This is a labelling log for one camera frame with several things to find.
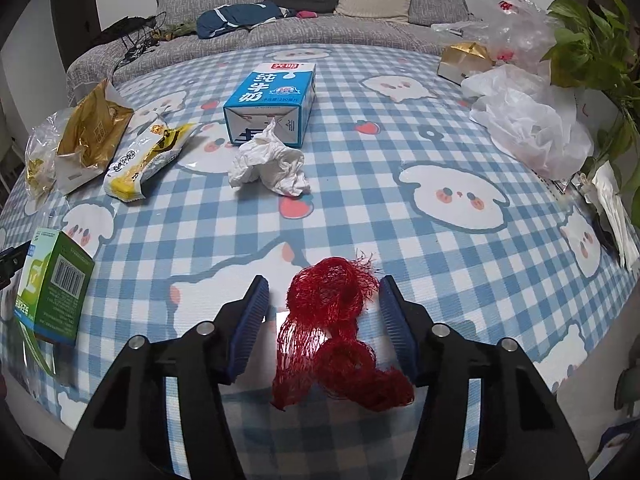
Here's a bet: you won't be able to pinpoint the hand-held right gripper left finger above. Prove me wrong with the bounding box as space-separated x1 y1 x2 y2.
60 275 271 480

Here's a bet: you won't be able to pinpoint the crumpled white tissue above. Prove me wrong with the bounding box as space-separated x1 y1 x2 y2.
228 119 312 197

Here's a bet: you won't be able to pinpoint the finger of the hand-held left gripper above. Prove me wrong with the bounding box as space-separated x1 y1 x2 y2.
0 241 32 281

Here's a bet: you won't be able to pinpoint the white plastic bag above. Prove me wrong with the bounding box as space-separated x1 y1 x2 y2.
460 64 596 181

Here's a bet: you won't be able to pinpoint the clear plastic bag gold trim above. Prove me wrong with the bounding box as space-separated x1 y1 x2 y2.
25 112 71 200

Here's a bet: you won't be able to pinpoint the large clear plastic bag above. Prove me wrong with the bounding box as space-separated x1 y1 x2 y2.
446 0 558 68

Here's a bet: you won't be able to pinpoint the black cloth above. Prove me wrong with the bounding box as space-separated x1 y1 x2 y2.
90 12 166 48

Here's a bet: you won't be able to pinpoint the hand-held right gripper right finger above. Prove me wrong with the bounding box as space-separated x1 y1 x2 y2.
377 275 593 480

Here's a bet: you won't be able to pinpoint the green cardboard box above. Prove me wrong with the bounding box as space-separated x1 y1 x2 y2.
14 227 96 346

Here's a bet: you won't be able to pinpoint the blue checked tablecloth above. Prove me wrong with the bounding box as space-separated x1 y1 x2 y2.
0 44 640 480

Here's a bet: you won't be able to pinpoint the blue jacket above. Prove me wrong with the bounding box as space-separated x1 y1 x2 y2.
196 1 293 40

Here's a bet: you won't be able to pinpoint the black cables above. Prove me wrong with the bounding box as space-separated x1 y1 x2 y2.
117 12 166 66

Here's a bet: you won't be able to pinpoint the green potted plant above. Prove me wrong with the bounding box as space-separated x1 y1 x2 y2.
542 0 640 176

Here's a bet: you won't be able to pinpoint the grey sofa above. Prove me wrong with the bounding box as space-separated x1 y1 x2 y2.
66 0 481 106

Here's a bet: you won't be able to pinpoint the gold box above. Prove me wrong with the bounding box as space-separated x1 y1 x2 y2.
438 41 493 83

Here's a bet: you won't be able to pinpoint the white paper napkins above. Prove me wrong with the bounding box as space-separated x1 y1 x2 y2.
590 160 640 271

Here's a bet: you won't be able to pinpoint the yellow snack wrapper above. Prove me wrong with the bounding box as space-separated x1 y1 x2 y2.
103 114 200 204

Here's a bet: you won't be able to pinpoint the red mesh net bag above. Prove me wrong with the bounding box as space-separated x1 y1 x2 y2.
271 249 416 413

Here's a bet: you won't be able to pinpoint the green cloth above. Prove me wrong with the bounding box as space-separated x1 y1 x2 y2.
150 20 198 41

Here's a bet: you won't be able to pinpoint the blue milk carton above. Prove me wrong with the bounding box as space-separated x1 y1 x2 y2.
222 59 318 149

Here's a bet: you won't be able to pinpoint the gold bread bag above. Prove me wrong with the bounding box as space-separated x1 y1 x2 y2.
54 79 136 196

